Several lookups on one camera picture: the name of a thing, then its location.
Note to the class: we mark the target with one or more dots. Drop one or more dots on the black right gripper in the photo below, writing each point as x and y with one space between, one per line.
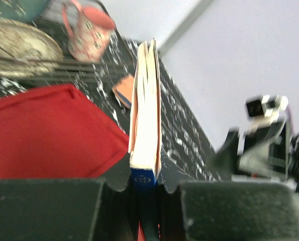
265 152

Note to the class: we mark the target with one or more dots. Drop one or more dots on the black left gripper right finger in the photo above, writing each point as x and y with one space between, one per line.
201 210

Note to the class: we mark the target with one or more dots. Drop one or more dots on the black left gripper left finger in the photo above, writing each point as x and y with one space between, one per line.
101 208

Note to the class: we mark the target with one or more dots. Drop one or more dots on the blue Animal Farm book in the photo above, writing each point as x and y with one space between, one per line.
145 137

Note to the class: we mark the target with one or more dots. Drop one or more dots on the red backpack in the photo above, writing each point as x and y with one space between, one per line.
56 133

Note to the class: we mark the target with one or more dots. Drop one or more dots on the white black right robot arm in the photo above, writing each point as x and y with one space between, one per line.
293 179

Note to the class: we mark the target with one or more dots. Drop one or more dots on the pink leather wallet notebook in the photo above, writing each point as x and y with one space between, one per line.
123 90

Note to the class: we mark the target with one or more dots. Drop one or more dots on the pink patterned mug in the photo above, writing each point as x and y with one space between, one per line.
91 35

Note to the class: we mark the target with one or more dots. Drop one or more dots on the beige patterned small plate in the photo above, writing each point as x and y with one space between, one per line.
26 51

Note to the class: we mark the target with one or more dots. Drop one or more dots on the dark teal plate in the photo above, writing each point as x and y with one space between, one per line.
22 10

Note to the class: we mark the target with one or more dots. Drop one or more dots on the black wire dish rack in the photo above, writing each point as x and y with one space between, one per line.
109 66

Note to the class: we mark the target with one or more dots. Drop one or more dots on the aluminium frame rail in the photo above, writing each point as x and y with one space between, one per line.
184 26

